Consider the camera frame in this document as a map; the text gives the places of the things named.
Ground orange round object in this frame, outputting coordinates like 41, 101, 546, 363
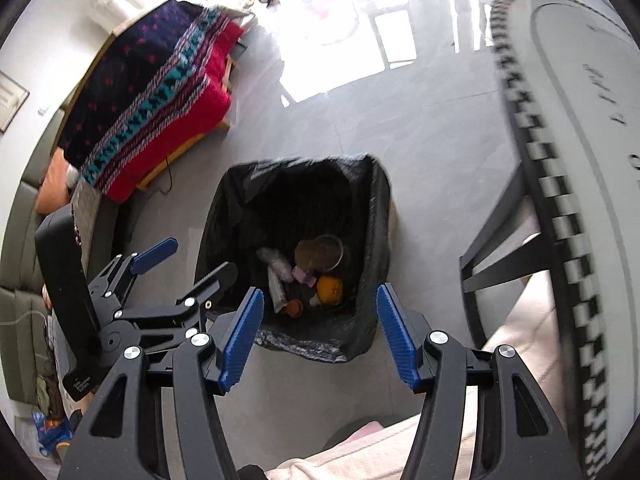
316, 275, 346, 306

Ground grey sofa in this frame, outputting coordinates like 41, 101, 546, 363
0, 105, 126, 411

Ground blue bag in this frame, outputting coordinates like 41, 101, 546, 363
32, 407, 76, 456

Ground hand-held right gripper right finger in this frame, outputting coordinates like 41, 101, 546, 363
375, 283, 586, 480

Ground black bag-lined bin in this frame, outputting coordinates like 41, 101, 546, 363
192, 152, 393, 365

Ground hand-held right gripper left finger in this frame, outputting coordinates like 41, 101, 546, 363
57, 287, 266, 480

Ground patterned blue red blanket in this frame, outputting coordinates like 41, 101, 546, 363
59, 0, 246, 204

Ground grey table leg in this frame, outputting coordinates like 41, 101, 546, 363
459, 162, 556, 356

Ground person's cream trousers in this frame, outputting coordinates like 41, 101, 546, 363
265, 265, 586, 480

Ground orange cushion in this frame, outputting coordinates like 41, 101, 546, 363
35, 162, 76, 216

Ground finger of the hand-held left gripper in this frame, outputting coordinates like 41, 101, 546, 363
119, 261, 240, 350
89, 238, 179, 318

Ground wall picture frame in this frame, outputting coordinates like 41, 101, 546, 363
0, 70, 30, 133

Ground black cable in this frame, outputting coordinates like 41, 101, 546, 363
157, 155, 173, 196

